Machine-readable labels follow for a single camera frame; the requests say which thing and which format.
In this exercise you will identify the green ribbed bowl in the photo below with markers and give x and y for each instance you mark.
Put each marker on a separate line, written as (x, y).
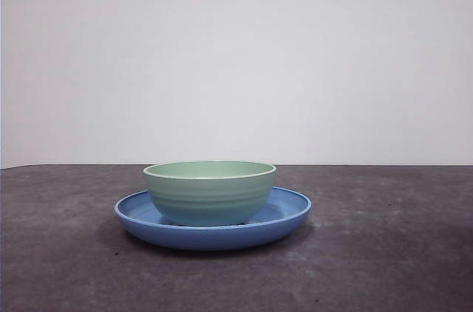
(210, 197)

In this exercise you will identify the blue round plate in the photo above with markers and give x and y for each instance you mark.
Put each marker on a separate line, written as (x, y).
(207, 240)

